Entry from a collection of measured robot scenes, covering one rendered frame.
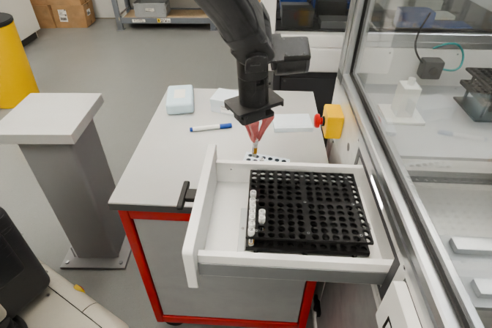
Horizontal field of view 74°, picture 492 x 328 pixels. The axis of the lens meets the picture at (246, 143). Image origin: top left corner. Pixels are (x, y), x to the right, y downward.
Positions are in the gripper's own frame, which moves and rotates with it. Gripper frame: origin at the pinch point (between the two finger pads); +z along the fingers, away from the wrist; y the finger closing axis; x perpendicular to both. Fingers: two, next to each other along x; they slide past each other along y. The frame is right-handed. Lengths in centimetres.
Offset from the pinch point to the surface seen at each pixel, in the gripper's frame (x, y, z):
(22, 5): 401, -68, 52
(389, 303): -36.8, 1.8, 8.2
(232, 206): -4.2, -8.6, 12.8
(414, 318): -40.8, 0.9, 4.2
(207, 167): 0.4, -11.3, 3.5
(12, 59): 243, -75, 54
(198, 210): -9.5, -17.3, 3.2
